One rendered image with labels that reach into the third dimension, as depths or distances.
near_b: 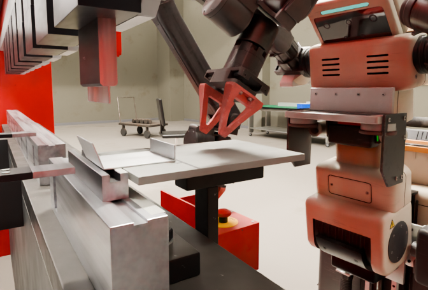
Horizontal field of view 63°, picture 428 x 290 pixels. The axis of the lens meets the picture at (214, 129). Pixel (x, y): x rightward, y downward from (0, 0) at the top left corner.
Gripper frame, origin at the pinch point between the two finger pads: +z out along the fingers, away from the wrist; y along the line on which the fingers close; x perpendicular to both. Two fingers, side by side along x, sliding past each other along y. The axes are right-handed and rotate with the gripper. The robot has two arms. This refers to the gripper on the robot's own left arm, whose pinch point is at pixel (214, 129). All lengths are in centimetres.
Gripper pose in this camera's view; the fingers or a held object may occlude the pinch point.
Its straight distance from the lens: 54.6
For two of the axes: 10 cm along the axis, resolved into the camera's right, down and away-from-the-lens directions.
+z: -4.2, 8.9, -1.7
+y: 5.4, 0.9, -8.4
